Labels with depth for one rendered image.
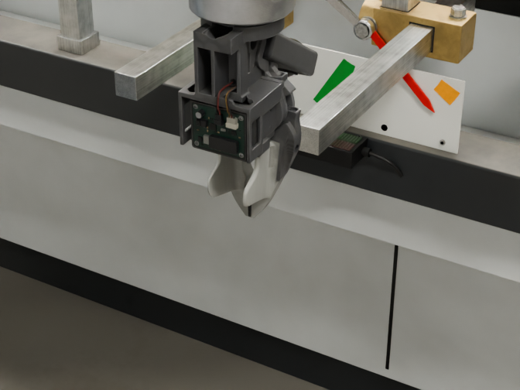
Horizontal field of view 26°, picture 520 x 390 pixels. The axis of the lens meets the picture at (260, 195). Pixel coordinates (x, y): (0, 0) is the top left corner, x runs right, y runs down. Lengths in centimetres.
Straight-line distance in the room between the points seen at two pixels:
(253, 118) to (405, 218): 62
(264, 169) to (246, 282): 101
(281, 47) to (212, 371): 123
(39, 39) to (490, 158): 72
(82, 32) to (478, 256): 66
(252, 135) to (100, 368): 126
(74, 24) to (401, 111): 52
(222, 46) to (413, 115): 55
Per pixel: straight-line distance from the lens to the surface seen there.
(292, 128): 100
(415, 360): 194
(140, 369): 216
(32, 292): 239
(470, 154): 143
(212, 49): 93
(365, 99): 122
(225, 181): 104
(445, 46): 137
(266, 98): 96
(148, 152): 172
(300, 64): 104
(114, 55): 168
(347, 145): 143
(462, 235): 151
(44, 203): 224
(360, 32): 139
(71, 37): 170
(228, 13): 92
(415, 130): 144
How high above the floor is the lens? 139
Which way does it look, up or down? 32 degrees down
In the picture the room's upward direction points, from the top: straight up
